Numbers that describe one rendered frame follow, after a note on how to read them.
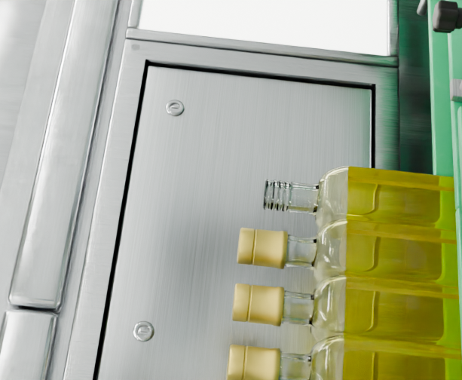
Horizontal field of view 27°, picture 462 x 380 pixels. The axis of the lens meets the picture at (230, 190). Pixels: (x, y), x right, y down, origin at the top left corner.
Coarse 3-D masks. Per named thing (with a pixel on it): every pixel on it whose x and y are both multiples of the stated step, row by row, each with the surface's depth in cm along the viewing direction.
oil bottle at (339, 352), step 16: (336, 336) 82; (352, 336) 82; (320, 352) 81; (336, 352) 81; (352, 352) 81; (368, 352) 81; (384, 352) 81; (400, 352) 81; (416, 352) 81; (432, 352) 81; (448, 352) 81; (320, 368) 80; (336, 368) 80; (352, 368) 80; (368, 368) 80; (384, 368) 80; (400, 368) 80; (416, 368) 80; (432, 368) 81; (448, 368) 81
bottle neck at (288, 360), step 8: (280, 352) 82; (280, 360) 81; (288, 360) 82; (296, 360) 82; (304, 360) 82; (280, 368) 81; (288, 368) 81; (296, 368) 81; (304, 368) 81; (280, 376) 81; (288, 376) 81; (296, 376) 81; (304, 376) 81
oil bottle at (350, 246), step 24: (336, 240) 86; (360, 240) 86; (384, 240) 86; (408, 240) 86; (432, 240) 87; (456, 240) 87; (312, 264) 87; (336, 264) 85; (360, 264) 85; (384, 264) 85; (408, 264) 85; (432, 264) 85; (456, 264) 86
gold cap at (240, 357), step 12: (240, 348) 82; (252, 348) 82; (264, 348) 82; (276, 348) 82; (228, 360) 81; (240, 360) 81; (252, 360) 81; (264, 360) 81; (276, 360) 81; (228, 372) 81; (240, 372) 81; (252, 372) 81; (264, 372) 81; (276, 372) 81
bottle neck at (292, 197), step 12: (276, 180) 91; (264, 192) 92; (276, 192) 90; (288, 192) 90; (300, 192) 90; (312, 192) 90; (264, 204) 90; (276, 204) 90; (288, 204) 90; (300, 204) 90; (312, 204) 90
